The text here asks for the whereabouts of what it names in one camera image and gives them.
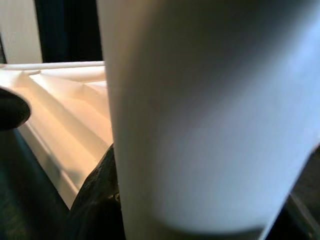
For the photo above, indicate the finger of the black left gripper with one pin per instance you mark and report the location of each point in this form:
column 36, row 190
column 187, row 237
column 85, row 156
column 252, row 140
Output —
column 12, row 110

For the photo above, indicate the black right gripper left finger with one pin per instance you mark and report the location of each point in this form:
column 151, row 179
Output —
column 97, row 212

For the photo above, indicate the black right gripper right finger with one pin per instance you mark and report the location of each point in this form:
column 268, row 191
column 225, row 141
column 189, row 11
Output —
column 307, row 180

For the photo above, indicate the white plastic table top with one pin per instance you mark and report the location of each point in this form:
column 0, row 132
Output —
column 62, row 125

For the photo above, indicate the white plastic table leg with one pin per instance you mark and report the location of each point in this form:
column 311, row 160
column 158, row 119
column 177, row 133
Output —
column 200, row 112

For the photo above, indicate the black door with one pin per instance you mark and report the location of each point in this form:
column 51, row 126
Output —
column 70, row 30

